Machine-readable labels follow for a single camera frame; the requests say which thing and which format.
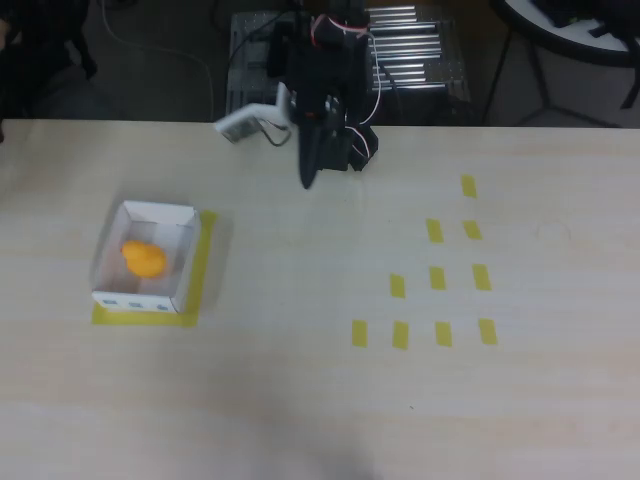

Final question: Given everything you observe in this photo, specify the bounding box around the black chair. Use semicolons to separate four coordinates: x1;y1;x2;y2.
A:
0;0;100;119

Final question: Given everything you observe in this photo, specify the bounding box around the black camera cable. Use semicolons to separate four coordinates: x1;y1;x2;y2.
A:
258;121;293;149

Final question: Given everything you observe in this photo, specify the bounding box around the white cardboard box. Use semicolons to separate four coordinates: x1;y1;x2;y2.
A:
91;200;202;315

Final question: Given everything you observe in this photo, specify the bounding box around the yellow rubber duck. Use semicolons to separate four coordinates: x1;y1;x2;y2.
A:
120;240;168;279

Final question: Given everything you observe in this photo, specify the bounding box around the white floor cable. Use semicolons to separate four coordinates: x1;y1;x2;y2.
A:
101;0;217;121

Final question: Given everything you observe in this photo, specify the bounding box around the yellow tape frame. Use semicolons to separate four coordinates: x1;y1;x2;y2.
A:
91;209;220;330

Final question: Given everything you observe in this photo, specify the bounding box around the metal roller rack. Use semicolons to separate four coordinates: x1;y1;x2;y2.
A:
227;4;472;124

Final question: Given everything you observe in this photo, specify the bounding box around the white gripper camera mount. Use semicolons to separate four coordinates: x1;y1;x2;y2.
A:
214;82;292;146

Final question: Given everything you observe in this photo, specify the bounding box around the round white table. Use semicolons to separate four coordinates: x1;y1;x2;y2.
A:
492;0;640;66

